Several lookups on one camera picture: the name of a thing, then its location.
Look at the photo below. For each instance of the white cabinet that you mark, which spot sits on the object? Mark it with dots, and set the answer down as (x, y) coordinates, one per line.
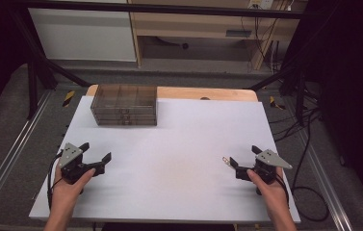
(82, 35)

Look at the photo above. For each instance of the aluminium floor rail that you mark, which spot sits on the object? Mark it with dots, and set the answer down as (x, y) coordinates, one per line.
(325, 179)
(12, 150)

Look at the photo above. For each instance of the black metal frame bar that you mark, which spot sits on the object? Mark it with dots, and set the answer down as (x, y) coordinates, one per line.
(169, 9)

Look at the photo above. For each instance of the person's right hand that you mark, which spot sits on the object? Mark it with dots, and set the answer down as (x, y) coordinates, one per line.
(273, 194)

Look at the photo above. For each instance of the white table board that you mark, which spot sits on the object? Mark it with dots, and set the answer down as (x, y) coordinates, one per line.
(176, 154)

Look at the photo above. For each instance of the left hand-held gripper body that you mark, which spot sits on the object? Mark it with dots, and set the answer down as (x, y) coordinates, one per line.
(71, 160)

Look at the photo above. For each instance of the yellow black striped tape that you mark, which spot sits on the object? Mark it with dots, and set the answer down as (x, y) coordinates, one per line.
(276, 103)
(68, 98)

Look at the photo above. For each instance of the white power strip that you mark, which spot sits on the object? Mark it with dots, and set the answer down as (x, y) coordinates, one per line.
(261, 4)

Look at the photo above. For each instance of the clear grey drawer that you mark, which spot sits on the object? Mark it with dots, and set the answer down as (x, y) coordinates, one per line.
(137, 122)

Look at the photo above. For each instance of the light wooden desk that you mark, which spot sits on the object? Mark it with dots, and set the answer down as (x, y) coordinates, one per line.
(201, 24)

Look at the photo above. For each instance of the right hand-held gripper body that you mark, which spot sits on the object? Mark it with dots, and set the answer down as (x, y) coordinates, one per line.
(267, 165)

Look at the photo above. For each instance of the wooden table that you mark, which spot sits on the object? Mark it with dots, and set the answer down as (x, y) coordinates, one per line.
(227, 93)

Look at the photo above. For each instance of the black metal stand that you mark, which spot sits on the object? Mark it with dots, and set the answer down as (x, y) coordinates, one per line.
(299, 93)
(32, 86)

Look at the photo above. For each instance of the clear grey drawer organizer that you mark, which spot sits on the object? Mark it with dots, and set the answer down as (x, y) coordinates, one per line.
(123, 99)

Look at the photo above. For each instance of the gold pearl brooch pin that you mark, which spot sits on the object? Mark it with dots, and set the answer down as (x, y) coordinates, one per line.
(226, 160)

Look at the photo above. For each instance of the person's left hand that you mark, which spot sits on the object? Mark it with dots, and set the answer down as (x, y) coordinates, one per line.
(65, 194)

